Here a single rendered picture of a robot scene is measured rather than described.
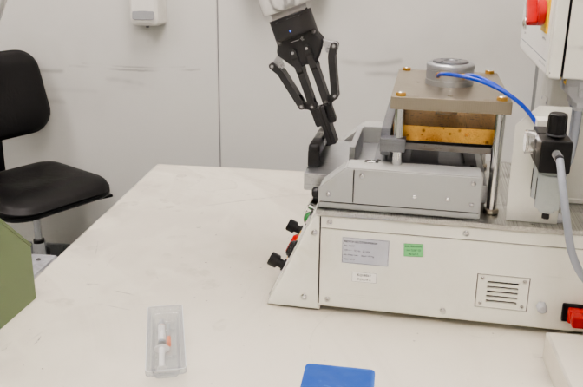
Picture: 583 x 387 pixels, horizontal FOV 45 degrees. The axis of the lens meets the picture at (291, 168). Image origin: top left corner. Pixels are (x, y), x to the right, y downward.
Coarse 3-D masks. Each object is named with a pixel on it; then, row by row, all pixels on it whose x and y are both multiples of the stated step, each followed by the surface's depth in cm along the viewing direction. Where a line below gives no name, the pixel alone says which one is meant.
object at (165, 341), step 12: (156, 312) 110; (168, 312) 110; (180, 312) 110; (156, 324) 107; (168, 324) 107; (180, 324) 107; (156, 336) 103; (168, 336) 103; (180, 336) 104; (156, 348) 100; (168, 348) 100; (180, 348) 100; (156, 360) 97; (168, 360) 97; (180, 360) 97
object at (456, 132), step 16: (416, 112) 119; (432, 112) 120; (448, 112) 117; (416, 128) 110; (432, 128) 110; (448, 128) 110; (464, 128) 109; (480, 128) 109; (416, 144) 111; (432, 144) 111; (448, 144) 111; (464, 144) 110; (480, 144) 110
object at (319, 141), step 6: (318, 132) 125; (318, 138) 121; (324, 138) 123; (312, 144) 118; (318, 144) 118; (324, 144) 124; (312, 150) 118; (318, 150) 118; (312, 156) 118; (318, 156) 118; (312, 162) 118; (318, 162) 118
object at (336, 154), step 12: (360, 132) 126; (336, 144) 133; (348, 144) 133; (360, 144) 126; (372, 144) 133; (324, 156) 125; (336, 156) 125; (348, 156) 125; (360, 156) 125; (372, 156) 125; (480, 156) 126; (312, 168) 118; (324, 168) 118; (312, 180) 116
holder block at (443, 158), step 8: (376, 152) 119; (408, 152) 124; (416, 152) 119; (424, 152) 119; (432, 152) 119; (440, 152) 125; (448, 152) 125; (376, 160) 114; (384, 160) 114; (408, 160) 120; (416, 160) 114; (424, 160) 114; (432, 160) 115; (440, 160) 120; (448, 160) 120; (456, 160) 120; (464, 160) 115; (472, 160) 115
